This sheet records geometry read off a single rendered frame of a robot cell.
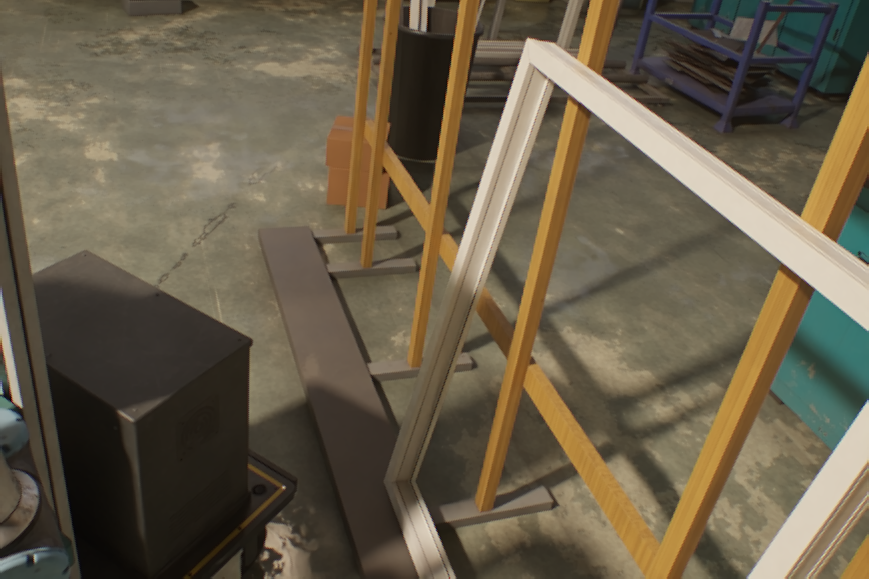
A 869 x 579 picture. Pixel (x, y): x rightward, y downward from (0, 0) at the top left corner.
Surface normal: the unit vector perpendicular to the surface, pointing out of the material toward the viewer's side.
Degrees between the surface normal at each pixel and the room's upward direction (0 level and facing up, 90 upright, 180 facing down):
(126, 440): 90
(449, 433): 0
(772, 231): 82
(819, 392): 90
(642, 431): 0
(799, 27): 90
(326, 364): 0
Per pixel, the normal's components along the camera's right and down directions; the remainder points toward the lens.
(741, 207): -0.92, -0.06
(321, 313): 0.12, -0.85
